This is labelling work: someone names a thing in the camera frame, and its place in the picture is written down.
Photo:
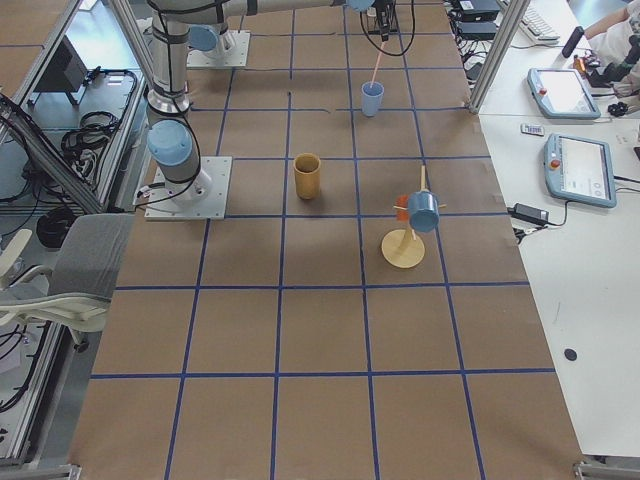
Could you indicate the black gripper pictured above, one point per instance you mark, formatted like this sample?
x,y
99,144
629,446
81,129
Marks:
x,y
383,20

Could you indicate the pink chopstick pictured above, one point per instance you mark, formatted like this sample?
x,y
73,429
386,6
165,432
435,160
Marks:
x,y
377,63

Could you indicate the light blue plastic cup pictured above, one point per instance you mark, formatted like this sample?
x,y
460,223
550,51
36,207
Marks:
x,y
372,93

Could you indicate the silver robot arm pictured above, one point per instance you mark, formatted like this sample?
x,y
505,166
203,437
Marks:
x,y
211,38
178,26

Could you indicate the white keyboard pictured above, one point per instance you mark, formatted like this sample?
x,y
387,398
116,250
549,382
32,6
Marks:
x,y
537,29

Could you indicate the bamboo chopstick holder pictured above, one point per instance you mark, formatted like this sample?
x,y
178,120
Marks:
x,y
307,175

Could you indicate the small label card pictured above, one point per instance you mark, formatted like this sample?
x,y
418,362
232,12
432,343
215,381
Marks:
x,y
532,129

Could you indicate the orange mug on stand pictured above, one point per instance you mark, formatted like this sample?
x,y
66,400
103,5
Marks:
x,y
401,208

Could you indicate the teach pendant far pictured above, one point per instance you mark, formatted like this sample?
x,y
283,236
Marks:
x,y
561,94

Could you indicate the teach pendant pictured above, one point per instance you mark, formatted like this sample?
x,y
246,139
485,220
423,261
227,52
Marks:
x,y
580,170
561,94

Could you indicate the blue mug on stand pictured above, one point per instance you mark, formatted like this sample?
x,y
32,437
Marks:
x,y
423,211

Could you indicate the wooden mug tree stand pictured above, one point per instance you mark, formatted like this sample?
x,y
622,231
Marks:
x,y
404,248

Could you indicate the black power adapter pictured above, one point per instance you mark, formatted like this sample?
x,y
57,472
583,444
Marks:
x,y
529,214

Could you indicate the teach pendant near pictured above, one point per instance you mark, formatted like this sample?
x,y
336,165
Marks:
x,y
580,170

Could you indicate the grey office chair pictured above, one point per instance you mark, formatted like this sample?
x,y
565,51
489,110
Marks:
x,y
76,291

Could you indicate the black wire mug rack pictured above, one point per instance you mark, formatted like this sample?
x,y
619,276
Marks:
x,y
371,24

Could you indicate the aluminium frame post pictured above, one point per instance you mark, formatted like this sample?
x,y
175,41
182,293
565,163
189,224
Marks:
x,y
505,33

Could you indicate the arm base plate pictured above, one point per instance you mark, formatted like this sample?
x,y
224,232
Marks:
x,y
206,197
230,52

